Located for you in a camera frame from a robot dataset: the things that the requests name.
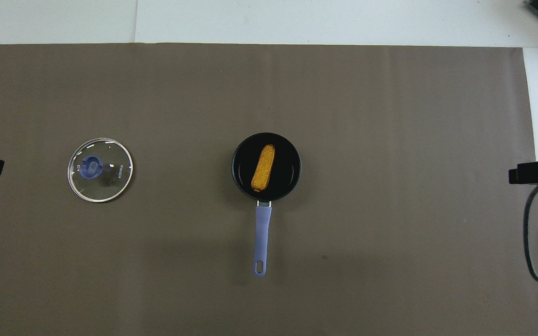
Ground glass lid with blue knob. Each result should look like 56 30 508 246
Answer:
67 137 134 203

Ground yellow corn cob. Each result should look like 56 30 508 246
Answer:
250 144 276 193

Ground brown table mat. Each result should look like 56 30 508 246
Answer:
0 43 538 336

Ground dark blue pot, purple handle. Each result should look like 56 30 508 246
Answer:
231 133 303 279

